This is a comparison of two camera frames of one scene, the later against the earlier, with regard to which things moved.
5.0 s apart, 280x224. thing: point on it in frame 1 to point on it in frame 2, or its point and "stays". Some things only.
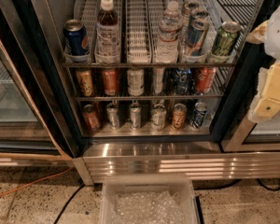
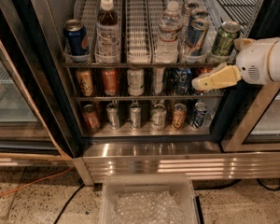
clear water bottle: [167, 48] stays
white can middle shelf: [135, 78] stays
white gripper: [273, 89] to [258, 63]
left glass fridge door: [32, 107] stays
